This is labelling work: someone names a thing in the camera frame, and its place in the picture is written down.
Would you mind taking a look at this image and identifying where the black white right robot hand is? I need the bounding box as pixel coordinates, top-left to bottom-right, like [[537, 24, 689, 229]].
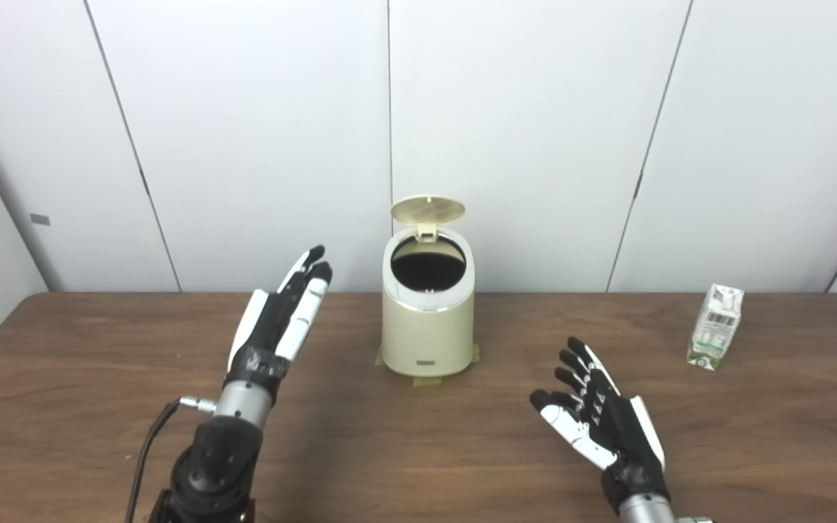
[[530, 336, 670, 516]]

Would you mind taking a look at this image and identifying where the cream round bin lid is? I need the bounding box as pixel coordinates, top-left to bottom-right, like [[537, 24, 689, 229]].
[[390, 195, 466, 242]]

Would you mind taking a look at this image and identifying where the cream-colored bin body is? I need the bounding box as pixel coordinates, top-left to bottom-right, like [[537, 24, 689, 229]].
[[381, 225, 475, 378]]

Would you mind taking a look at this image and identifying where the white green milk carton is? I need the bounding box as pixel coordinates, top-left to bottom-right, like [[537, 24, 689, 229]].
[[686, 283, 745, 371]]

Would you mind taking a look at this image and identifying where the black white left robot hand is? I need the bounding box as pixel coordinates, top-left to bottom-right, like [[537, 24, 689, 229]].
[[226, 246, 333, 404]]

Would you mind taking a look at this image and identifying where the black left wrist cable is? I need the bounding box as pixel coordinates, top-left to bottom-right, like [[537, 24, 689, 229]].
[[125, 396, 217, 523]]

